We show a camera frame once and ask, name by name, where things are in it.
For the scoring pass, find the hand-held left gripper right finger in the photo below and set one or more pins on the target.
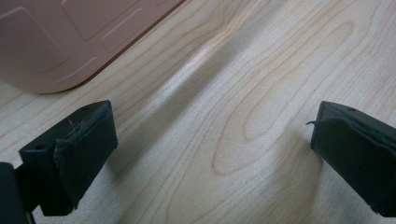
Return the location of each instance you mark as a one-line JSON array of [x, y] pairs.
[[355, 155]]

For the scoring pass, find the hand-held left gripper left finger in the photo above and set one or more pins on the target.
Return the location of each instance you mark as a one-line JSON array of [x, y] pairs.
[[77, 152]]

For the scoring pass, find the pink plastic tray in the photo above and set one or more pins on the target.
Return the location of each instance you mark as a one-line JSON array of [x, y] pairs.
[[46, 40]]

